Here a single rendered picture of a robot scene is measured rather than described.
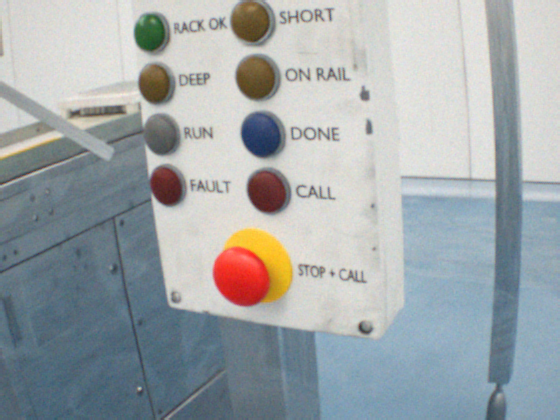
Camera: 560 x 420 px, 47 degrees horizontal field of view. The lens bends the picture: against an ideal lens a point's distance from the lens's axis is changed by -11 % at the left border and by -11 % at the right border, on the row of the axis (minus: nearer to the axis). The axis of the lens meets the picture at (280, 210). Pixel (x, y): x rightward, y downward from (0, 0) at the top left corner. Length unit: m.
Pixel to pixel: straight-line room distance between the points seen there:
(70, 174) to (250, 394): 0.78
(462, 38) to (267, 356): 3.49
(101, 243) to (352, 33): 1.11
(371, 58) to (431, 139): 3.69
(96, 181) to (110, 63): 3.68
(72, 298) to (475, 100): 3.01
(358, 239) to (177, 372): 1.32
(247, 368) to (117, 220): 0.93
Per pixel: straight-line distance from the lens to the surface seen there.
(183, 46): 0.46
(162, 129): 0.47
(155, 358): 1.65
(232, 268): 0.44
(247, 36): 0.43
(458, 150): 4.08
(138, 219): 1.54
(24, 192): 1.23
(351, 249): 0.43
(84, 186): 1.34
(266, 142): 0.43
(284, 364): 0.58
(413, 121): 4.11
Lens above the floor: 1.16
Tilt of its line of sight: 17 degrees down
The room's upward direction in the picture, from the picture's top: 5 degrees counter-clockwise
